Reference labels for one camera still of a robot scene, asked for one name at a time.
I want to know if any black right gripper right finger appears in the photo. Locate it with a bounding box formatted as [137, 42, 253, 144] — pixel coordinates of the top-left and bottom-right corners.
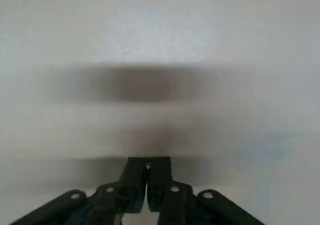
[146, 156, 262, 225]

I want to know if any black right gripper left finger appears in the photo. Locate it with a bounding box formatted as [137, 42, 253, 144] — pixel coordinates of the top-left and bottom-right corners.
[9, 156, 149, 225]

